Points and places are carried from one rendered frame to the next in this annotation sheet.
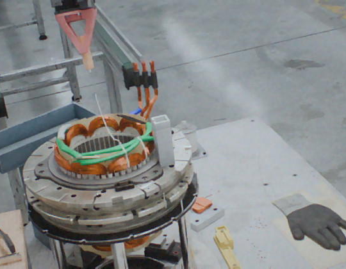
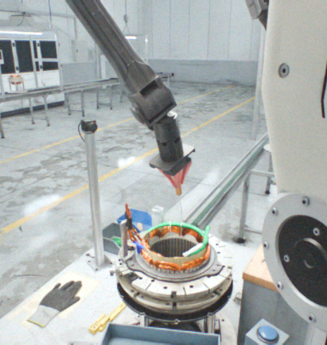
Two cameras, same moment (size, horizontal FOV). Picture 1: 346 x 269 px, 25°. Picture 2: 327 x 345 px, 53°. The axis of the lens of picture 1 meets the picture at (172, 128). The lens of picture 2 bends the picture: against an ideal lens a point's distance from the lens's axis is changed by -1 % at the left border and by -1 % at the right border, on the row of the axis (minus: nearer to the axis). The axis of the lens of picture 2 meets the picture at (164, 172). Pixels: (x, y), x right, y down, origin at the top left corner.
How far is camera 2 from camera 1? 2.00 m
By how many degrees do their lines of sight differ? 118
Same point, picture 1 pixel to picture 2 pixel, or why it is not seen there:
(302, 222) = (66, 298)
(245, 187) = not seen: outside the picture
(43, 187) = (225, 258)
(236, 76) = not seen: outside the picture
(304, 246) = (83, 294)
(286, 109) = not seen: outside the picture
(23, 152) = (193, 336)
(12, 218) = (251, 268)
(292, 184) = (12, 331)
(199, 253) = (125, 321)
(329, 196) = (24, 307)
